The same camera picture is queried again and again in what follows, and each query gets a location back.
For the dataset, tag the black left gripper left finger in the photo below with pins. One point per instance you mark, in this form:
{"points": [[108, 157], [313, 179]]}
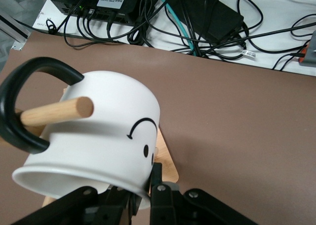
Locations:
{"points": [[103, 207]]}

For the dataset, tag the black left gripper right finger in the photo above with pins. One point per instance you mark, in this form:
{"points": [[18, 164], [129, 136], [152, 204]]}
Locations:
{"points": [[172, 207]]}

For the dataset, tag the wooden mug tree stand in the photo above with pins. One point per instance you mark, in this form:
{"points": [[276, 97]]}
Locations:
{"points": [[49, 113]]}

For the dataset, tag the black power adapter brick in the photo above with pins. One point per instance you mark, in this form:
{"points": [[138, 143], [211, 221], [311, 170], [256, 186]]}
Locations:
{"points": [[217, 17]]}

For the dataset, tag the grey connector box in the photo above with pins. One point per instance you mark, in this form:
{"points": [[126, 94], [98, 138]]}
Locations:
{"points": [[311, 49]]}

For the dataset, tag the aluminium frame profile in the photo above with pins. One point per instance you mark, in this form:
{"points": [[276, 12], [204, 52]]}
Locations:
{"points": [[14, 27]]}

